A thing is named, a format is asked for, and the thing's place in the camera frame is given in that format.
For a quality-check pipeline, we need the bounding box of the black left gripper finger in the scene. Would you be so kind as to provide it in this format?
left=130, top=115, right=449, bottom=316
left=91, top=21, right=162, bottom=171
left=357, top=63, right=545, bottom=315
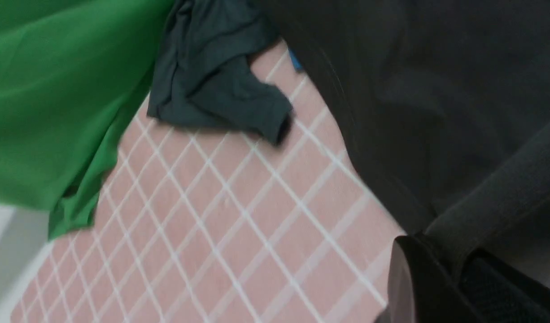
left=375, top=236, right=550, bottom=323

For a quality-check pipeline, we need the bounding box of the dark gray long-sleeve top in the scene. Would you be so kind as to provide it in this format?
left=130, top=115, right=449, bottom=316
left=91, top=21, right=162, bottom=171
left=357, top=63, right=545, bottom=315
left=253, top=0, right=550, bottom=279

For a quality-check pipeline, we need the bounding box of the blue t-shirt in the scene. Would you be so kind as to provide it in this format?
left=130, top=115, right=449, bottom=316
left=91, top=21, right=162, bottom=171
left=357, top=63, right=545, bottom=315
left=288, top=49, right=303, bottom=72

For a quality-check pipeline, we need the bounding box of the dark teal t-shirt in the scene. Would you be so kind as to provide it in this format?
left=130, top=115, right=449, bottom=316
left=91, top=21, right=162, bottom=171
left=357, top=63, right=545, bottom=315
left=147, top=0, right=292, bottom=145

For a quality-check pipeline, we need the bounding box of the green backdrop cloth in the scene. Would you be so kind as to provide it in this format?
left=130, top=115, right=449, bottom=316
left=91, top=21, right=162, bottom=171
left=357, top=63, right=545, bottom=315
left=0, top=0, right=172, bottom=240

